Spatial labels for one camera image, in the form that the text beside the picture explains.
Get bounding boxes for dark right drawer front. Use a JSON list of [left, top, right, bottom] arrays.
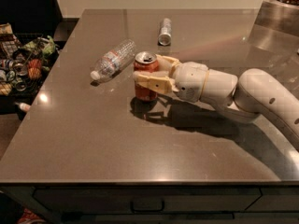
[[247, 187, 299, 212]]

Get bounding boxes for steel box on counter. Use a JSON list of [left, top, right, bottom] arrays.
[[255, 0, 299, 36]]

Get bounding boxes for clear plastic water bottle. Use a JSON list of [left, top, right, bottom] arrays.
[[91, 39, 136, 82]]

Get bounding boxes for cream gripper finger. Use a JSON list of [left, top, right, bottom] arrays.
[[156, 54, 181, 76], [133, 71, 178, 94]]

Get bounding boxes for red coke can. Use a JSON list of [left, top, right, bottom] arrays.
[[134, 51, 159, 102]]

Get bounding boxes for black wire basket of snacks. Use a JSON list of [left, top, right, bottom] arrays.
[[0, 23, 59, 96]]

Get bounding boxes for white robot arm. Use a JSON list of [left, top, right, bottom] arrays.
[[133, 56, 299, 150]]

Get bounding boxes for small white-capped bottle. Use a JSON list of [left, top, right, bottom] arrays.
[[15, 102, 31, 113]]

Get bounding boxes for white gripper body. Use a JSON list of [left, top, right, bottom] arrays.
[[173, 62, 208, 103]]

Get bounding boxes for dark drawer with handle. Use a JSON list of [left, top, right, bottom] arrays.
[[34, 187, 261, 214]]

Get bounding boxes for silver aluminium can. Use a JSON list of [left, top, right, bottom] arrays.
[[158, 18, 172, 46]]

